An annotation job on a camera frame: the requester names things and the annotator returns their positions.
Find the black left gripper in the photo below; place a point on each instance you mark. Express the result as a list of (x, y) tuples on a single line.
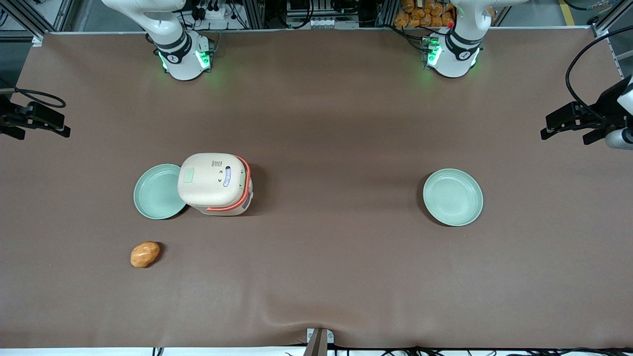
[(604, 105)]

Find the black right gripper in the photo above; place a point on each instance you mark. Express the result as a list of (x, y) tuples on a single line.
[(6, 115)]

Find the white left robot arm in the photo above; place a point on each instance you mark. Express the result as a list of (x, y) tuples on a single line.
[(452, 62)]

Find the pale green round plate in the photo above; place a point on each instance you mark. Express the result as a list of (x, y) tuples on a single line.
[(452, 198), (153, 195)]

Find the pile of orange bread rolls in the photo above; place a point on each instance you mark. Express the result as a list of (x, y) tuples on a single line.
[(420, 15)]

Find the white power strip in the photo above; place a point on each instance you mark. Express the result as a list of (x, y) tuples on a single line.
[(217, 12)]

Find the brown table mat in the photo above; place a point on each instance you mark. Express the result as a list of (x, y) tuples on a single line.
[(321, 272)]

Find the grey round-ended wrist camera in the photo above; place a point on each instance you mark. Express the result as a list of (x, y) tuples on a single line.
[(620, 139)]

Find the aluminium frame profile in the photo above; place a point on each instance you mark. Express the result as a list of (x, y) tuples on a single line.
[(54, 12), (601, 27), (254, 12)]

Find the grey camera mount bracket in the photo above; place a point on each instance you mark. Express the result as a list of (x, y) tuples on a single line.
[(319, 345)]

